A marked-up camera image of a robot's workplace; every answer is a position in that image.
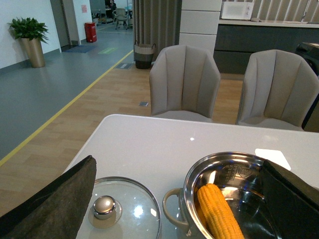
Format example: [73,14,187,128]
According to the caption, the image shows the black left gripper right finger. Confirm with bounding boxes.
[260,160,319,239]

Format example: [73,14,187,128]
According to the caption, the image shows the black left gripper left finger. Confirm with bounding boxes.
[0,155,97,239]

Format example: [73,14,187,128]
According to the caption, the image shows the glass pot lid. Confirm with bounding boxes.
[77,176,161,239]

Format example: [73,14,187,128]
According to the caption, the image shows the yellow corn cob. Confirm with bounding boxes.
[197,184,244,239]

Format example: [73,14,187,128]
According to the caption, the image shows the white electric cooking pot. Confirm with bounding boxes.
[162,152,281,239]

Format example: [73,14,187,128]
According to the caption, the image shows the beige chair right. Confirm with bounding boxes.
[236,49,319,131]

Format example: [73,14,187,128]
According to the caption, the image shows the beige chair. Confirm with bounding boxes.
[236,49,319,131]
[150,45,221,122]

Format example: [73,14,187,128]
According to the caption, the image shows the black washing machine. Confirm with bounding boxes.
[295,42,319,76]

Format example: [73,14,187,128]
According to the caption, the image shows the beige chair left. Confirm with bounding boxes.
[150,45,221,122]

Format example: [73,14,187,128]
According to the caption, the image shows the grey kitchen counter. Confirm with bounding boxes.
[213,22,319,74]

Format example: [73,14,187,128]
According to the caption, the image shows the potted green plant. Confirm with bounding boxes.
[9,17,48,68]

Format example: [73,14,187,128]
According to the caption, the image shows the woven laundry basket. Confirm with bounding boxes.
[134,40,156,69]

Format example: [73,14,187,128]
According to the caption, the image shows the red bin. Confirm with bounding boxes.
[84,22,97,43]

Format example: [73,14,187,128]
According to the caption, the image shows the white microwave oven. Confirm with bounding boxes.
[220,1,254,20]

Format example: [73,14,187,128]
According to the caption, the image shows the office chair far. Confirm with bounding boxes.
[115,8,129,29]

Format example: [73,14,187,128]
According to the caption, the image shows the white refrigerator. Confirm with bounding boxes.
[179,0,222,53]

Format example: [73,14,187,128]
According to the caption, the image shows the grey curtain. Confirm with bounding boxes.
[132,0,182,60]

